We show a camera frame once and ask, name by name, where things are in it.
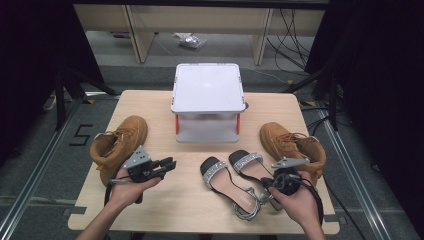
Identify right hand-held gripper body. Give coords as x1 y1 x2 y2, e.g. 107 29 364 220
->
270 157 310 197

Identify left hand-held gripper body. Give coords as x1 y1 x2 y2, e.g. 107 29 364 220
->
123 145 165 184

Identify black rhinestone strap sandal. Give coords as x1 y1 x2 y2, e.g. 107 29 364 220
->
199 156 264 222
228 149 284 212

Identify tan suede boot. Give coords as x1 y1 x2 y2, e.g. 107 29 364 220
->
259 121 327 188
89 115 149 187

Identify white shoe rack orange supports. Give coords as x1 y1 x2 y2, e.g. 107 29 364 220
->
170 62 247 144

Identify person's right hand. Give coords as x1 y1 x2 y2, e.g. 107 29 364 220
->
268 170 321 231

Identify person's left hand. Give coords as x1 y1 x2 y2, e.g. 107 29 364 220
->
108 168 163 209

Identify clear plastic bag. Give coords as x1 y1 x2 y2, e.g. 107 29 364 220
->
173 32 208 50

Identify dark curtain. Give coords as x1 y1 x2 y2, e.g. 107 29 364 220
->
0 0 104 168
304 0 424 231

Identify beige wooden desk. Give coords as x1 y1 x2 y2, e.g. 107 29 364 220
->
73 3 326 66

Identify aluminium floor rail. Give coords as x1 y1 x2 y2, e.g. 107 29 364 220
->
0 96 84 240
316 99 394 240

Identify black floor cables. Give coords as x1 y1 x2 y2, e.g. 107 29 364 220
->
266 8 313 73

